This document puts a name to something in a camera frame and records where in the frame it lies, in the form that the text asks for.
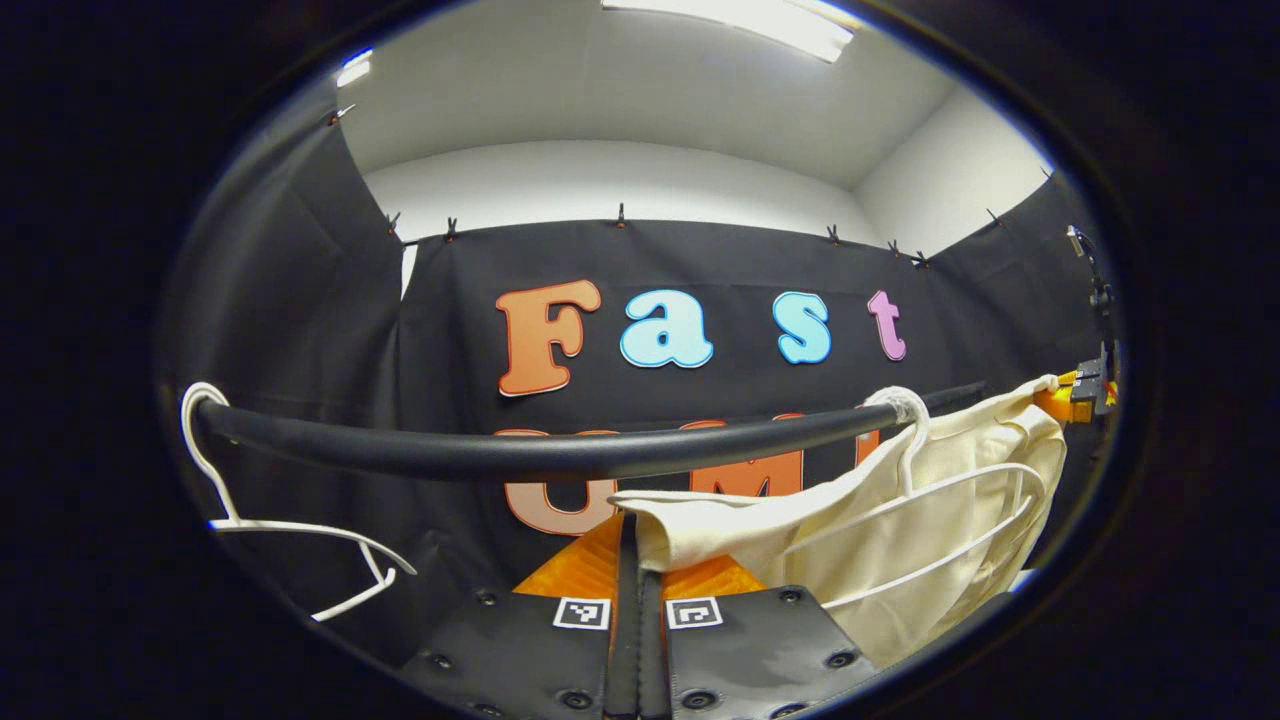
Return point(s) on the black clothes rack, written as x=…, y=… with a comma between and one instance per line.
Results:
x=500, y=455

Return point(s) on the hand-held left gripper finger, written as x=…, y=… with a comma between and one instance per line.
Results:
x=628, y=640
x=652, y=660

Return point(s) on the cream button shirt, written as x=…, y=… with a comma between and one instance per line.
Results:
x=720, y=530

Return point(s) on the white plastic shirt hanger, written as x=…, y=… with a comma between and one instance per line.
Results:
x=905, y=405

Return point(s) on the black backdrop cloth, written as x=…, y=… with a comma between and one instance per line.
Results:
x=450, y=340

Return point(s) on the empty white plastic hanger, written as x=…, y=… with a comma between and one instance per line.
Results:
x=260, y=524

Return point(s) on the black equipment stand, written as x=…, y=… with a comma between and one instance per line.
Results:
x=1098, y=290

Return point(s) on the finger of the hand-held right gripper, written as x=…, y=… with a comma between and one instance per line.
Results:
x=1055, y=403

